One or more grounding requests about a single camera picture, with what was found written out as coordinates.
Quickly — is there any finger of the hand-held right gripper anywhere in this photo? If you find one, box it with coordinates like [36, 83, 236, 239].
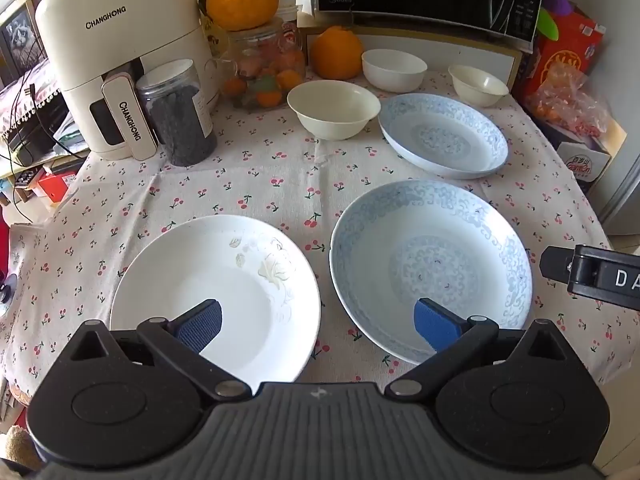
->
[541, 246, 576, 282]

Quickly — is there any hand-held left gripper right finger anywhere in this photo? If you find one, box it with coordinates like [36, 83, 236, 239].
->
[384, 298, 573, 402]

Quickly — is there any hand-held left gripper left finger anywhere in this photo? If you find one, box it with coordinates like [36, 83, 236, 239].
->
[65, 299, 252, 402]

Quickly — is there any white floral plate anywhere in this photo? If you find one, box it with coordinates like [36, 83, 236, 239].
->
[109, 214, 322, 387]

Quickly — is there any blue patterned plate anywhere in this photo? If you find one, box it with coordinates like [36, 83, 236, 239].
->
[329, 178, 534, 367]
[378, 93, 510, 180]

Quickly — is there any small cream bowl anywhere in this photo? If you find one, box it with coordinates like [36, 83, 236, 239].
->
[448, 64, 510, 108]

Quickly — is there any large cream bowl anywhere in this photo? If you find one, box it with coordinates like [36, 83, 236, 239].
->
[287, 80, 382, 141]

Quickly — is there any white bowl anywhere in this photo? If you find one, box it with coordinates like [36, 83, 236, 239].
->
[361, 49, 428, 94]

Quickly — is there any white carton box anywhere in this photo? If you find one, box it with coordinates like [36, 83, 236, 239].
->
[534, 115, 629, 192]

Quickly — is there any cherry print tablecloth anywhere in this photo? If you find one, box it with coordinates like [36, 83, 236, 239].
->
[0, 67, 626, 403]

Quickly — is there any plastic bag of oranges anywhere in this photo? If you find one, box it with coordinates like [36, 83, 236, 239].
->
[524, 64, 627, 142]

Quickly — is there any plastic jar with dark contents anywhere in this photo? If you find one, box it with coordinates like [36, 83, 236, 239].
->
[135, 58, 219, 167]

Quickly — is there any red gift box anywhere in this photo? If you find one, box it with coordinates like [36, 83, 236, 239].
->
[529, 7, 607, 107]

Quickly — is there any wooden framed white stand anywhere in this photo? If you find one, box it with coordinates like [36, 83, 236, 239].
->
[299, 24, 532, 97]

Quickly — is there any green plastic toy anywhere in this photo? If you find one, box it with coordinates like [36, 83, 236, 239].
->
[537, 7, 559, 45]

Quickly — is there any black electronic box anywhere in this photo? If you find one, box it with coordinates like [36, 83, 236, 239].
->
[7, 92, 72, 167]

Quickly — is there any glass jar of small oranges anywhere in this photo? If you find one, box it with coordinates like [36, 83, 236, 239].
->
[214, 16, 307, 112]

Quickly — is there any large orange with stem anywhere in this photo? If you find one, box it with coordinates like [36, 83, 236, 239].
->
[309, 25, 365, 81]

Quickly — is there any floral lace cloth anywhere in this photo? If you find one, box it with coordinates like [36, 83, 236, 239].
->
[0, 57, 66, 121]

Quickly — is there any cream air fryer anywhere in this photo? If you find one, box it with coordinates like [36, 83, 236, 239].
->
[34, 0, 223, 162]

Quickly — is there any framed cat picture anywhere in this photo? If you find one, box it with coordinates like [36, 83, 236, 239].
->
[0, 0, 37, 88]

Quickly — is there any black cable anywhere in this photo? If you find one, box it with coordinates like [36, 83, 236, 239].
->
[0, 40, 86, 221]

